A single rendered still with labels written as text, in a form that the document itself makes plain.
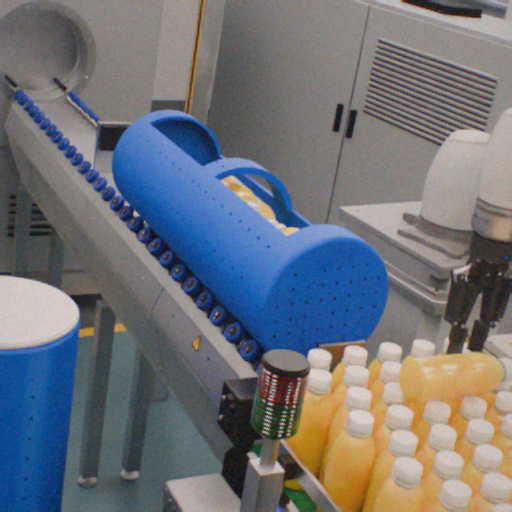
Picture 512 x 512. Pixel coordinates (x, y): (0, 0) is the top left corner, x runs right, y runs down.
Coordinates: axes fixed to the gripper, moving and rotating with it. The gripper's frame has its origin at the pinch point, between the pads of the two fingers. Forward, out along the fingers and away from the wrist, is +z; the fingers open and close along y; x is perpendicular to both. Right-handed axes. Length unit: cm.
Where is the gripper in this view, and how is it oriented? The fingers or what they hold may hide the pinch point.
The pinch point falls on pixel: (466, 342)
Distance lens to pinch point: 168.1
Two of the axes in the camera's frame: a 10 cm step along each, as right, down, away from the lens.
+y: -8.9, 0.3, -4.6
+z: -1.6, 9.2, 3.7
